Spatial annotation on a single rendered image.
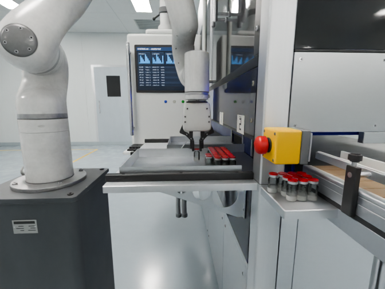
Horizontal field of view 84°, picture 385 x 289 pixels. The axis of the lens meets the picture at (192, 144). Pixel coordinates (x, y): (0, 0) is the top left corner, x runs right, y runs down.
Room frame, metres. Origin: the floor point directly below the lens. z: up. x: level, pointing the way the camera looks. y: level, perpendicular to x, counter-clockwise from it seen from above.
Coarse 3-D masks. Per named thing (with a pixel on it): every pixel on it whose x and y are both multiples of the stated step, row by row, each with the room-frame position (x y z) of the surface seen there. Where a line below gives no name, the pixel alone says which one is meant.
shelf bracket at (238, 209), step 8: (168, 192) 0.62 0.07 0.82; (176, 192) 0.62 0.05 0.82; (240, 192) 0.63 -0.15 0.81; (192, 200) 0.62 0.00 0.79; (200, 200) 0.63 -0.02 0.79; (208, 200) 0.63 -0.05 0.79; (240, 200) 0.63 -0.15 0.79; (216, 208) 0.63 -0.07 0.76; (224, 208) 0.63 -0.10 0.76; (232, 208) 0.63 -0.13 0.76; (240, 208) 0.63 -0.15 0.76; (240, 216) 0.63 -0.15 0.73
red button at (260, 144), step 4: (260, 136) 0.46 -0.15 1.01; (264, 136) 0.46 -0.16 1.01; (256, 140) 0.46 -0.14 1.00; (260, 140) 0.45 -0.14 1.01; (264, 140) 0.45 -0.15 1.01; (256, 144) 0.46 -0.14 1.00; (260, 144) 0.45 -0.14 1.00; (264, 144) 0.44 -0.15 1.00; (268, 144) 0.45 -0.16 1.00; (256, 148) 0.46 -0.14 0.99; (260, 148) 0.45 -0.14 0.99; (264, 148) 0.44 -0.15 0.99; (256, 152) 0.46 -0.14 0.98; (260, 152) 0.45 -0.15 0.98; (264, 152) 0.45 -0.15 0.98
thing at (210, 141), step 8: (176, 136) 1.17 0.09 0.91; (184, 136) 1.17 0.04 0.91; (200, 136) 1.17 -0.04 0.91; (208, 136) 1.18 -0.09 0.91; (216, 136) 1.18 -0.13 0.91; (224, 136) 1.18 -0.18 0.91; (168, 144) 0.91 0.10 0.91; (176, 144) 0.91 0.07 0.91; (208, 144) 0.92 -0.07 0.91; (216, 144) 0.92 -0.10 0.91; (224, 144) 0.92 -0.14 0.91; (232, 144) 0.93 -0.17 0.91; (240, 144) 0.93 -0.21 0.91
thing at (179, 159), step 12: (132, 156) 0.71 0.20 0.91; (144, 156) 0.82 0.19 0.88; (156, 156) 0.82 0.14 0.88; (168, 156) 0.83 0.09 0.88; (180, 156) 0.83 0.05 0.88; (192, 156) 0.83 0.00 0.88; (204, 156) 0.83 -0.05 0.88; (120, 168) 0.56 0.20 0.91; (132, 168) 0.57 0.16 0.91; (144, 168) 0.57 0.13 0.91; (156, 168) 0.57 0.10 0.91; (168, 168) 0.57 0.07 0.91; (180, 168) 0.57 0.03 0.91; (192, 168) 0.58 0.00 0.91; (204, 168) 0.58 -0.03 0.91; (216, 168) 0.58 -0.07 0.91; (228, 168) 0.58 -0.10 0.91; (240, 168) 0.58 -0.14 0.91
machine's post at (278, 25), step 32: (288, 0) 0.52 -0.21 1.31; (288, 32) 0.52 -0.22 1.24; (288, 64) 0.52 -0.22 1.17; (288, 96) 0.52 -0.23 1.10; (256, 128) 0.56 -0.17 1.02; (256, 160) 0.55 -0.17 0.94; (256, 192) 0.54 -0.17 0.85; (256, 224) 0.53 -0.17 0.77; (256, 256) 0.52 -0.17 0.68; (256, 288) 0.52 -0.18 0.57
